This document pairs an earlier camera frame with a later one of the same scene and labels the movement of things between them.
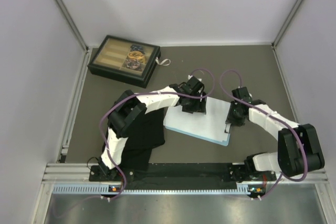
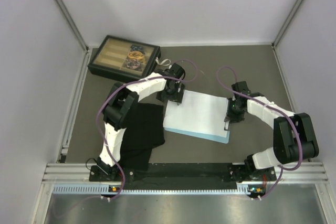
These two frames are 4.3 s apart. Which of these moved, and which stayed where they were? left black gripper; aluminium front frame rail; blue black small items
Moved: left black gripper
Stayed: blue black small items; aluminium front frame rail
